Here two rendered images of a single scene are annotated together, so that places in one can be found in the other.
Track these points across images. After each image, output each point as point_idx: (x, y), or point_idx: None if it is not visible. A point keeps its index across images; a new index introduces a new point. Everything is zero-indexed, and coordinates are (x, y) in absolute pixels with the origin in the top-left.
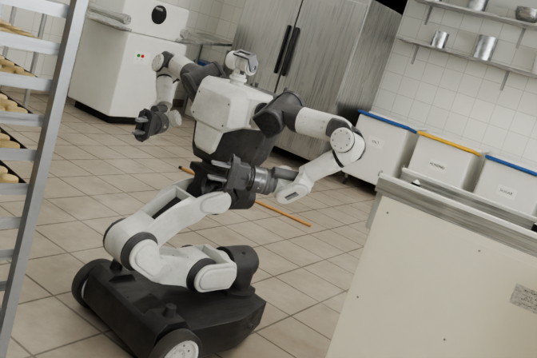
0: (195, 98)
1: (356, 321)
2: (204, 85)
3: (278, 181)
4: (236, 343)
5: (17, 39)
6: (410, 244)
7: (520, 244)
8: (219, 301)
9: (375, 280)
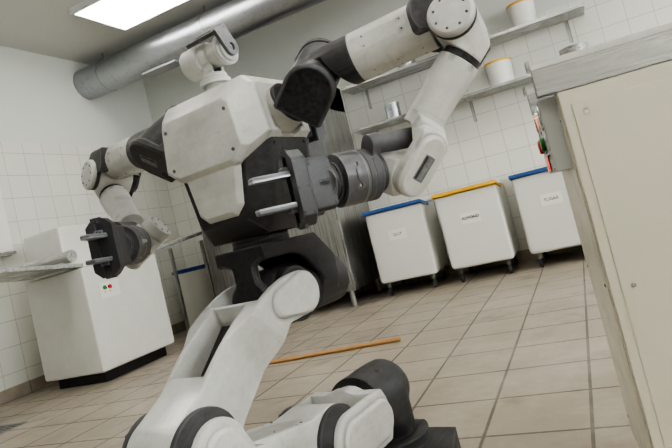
0: (165, 150)
1: (662, 328)
2: (168, 120)
3: (386, 159)
4: None
5: None
6: (661, 132)
7: None
8: None
9: (645, 233)
